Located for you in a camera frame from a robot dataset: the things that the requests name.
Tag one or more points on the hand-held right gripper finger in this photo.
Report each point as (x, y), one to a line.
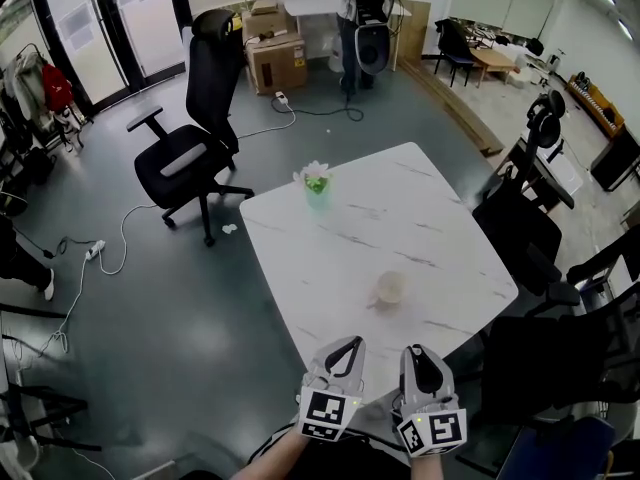
(446, 380)
(407, 378)

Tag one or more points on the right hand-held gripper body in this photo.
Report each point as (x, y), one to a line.
(435, 428)

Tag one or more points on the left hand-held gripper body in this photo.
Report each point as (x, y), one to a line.
(325, 410)

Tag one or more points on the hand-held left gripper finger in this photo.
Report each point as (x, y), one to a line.
(359, 368)
(320, 365)

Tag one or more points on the person's left forearm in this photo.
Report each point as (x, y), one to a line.
(280, 452)

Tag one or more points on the person's right forearm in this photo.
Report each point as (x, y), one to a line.
(428, 468)

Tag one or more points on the person's black clothing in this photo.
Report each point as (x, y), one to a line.
(360, 463)

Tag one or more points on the black mesh office chair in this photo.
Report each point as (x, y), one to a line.
(545, 358)
(515, 233)

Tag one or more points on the white paper scrap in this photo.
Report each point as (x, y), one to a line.
(229, 228)

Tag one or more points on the green vase with white flower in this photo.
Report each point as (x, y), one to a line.
(316, 188)

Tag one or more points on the white power strip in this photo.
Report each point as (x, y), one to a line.
(95, 251)
(282, 99)

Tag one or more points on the black high-back office chair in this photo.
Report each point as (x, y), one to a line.
(200, 143)

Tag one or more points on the wooden floor planks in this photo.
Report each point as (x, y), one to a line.
(460, 113)

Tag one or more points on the black cabinet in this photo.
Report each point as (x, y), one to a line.
(619, 160)

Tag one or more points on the large cardboard box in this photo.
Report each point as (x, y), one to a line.
(277, 63)

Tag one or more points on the yellow shelf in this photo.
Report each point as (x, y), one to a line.
(597, 105)

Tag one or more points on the grey office chair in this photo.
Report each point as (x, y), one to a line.
(372, 48)

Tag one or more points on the wooden low table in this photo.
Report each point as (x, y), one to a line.
(495, 60)

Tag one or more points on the dark blue chair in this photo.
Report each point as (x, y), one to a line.
(454, 48)

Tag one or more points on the wooden board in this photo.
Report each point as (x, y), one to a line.
(414, 30)

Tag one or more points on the medium cardboard box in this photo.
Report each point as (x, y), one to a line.
(265, 25)

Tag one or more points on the white background table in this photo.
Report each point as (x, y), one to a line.
(320, 7)

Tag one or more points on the small flat cardboard box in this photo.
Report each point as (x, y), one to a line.
(265, 6)

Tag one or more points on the red bag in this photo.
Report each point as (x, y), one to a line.
(56, 88)

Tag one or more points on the glass entrance door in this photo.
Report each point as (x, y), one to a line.
(125, 23)

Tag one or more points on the coat rack with clothes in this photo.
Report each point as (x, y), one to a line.
(25, 98)

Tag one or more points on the black metal frame furniture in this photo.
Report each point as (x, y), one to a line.
(35, 408)

